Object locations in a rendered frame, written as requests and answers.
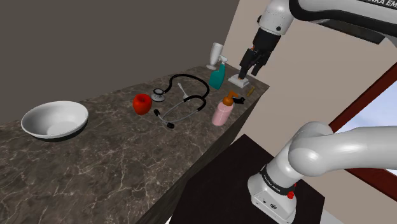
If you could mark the white goblet vase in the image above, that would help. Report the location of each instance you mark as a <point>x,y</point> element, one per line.
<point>216,51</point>

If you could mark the flat white box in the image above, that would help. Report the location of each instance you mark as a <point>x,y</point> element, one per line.
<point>238,82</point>

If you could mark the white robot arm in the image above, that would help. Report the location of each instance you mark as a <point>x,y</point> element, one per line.
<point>322,155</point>

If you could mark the teal spray bottle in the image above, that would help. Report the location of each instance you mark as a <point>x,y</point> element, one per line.
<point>217,78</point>

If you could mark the red apple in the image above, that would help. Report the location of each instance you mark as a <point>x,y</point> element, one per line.
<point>142,104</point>

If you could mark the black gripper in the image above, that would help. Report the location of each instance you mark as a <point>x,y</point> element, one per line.
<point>265,40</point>

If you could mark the white bowl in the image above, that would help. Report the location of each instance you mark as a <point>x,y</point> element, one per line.
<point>49,116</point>

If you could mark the pink soap dispenser orange pump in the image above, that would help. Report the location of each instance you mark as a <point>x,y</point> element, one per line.
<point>221,113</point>

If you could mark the dark robot stand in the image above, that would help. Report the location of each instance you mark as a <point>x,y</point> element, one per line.
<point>217,183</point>

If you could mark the small golden cylinder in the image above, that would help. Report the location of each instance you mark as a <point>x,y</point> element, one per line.
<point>250,91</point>

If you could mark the small black object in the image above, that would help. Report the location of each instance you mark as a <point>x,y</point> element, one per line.
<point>239,100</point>

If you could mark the red framed window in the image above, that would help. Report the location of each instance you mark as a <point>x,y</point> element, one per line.
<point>372,114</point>

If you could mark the black and grey stethoscope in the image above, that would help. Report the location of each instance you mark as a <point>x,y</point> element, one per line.
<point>204,86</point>

